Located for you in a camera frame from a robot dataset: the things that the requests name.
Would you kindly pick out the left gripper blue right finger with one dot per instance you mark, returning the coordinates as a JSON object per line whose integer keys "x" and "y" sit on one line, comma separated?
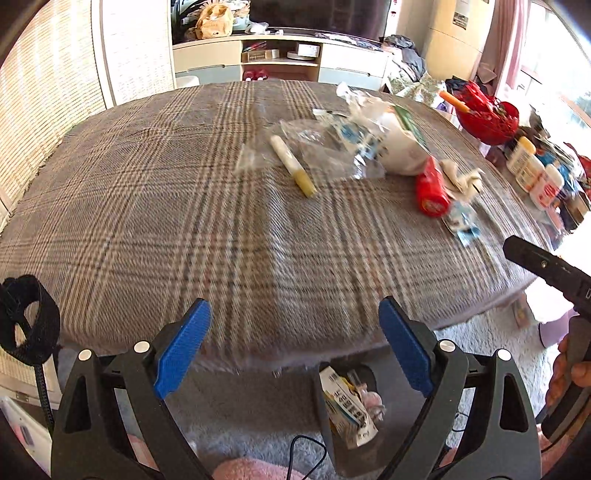
{"x": 500, "y": 439}

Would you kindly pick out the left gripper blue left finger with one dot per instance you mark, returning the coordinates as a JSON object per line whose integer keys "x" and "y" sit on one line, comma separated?
{"x": 90, "y": 440}

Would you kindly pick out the blue white wrapper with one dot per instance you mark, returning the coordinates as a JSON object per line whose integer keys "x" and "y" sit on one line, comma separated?
{"x": 461, "y": 221}

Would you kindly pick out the red cylindrical tube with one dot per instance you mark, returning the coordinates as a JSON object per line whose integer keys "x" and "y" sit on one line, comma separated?
{"x": 431, "y": 194}

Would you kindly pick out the white yellow marker pen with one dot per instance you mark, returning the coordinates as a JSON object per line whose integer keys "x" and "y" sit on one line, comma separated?
{"x": 293, "y": 166}

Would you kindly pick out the clear plastic bag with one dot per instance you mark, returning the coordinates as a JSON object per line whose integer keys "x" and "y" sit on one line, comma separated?
{"x": 337, "y": 148}

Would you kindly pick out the dark grey trash bin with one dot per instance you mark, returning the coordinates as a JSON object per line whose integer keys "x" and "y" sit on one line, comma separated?
{"x": 379, "y": 381}

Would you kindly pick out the person's right hand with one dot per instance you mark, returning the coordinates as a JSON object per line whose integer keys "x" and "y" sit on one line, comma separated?
{"x": 579, "y": 373}

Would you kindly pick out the purple slipper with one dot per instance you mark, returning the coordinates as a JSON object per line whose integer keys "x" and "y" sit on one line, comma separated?
{"x": 552, "y": 333}

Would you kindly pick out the white bottle red label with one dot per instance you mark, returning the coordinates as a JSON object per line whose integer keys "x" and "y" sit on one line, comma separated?
{"x": 547, "y": 187}

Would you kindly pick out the white bottle yellow cap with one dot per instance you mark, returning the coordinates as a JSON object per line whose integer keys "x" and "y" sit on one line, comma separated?
{"x": 520, "y": 156}

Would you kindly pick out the plaid grey table blanket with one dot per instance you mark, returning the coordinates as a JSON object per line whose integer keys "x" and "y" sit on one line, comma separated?
{"x": 140, "y": 211}

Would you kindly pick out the orange stick in basket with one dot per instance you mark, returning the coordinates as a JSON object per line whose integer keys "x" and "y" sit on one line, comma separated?
{"x": 459, "y": 105}

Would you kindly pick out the white low tv cabinet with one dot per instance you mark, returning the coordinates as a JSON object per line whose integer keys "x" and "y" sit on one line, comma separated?
{"x": 286, "y": 57}

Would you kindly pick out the black television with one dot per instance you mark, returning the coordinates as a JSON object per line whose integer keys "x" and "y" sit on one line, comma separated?
{"x": 362, "y": 18}

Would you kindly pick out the brown plush toy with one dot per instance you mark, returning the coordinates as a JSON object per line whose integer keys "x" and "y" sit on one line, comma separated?
{"x": 215, "y": 20}

